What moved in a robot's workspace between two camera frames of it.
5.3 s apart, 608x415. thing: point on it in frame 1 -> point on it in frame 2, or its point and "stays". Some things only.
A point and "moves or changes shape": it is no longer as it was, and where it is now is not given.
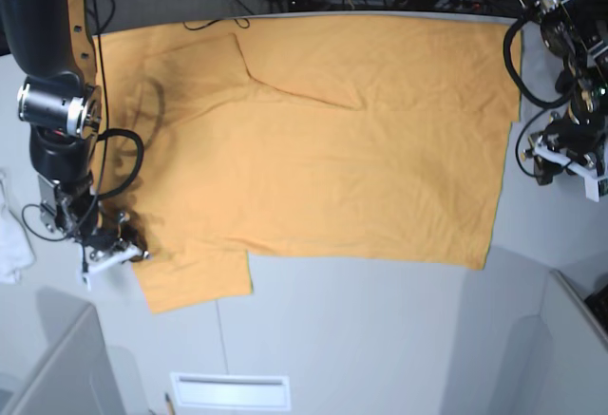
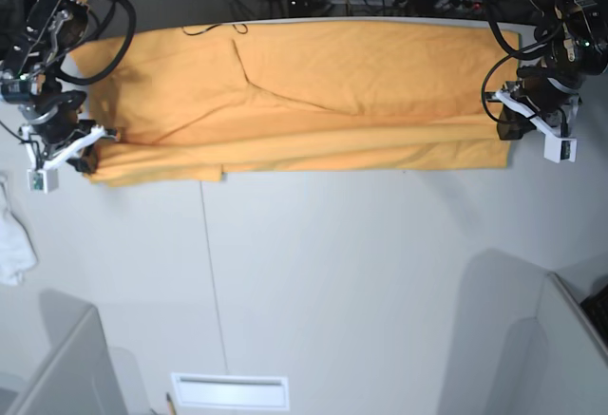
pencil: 169,406 stays
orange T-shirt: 363,136 moves or changes shape
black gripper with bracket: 74,209 -> 54,133
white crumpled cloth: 16,251 stays
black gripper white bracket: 579,141 -> 545,98
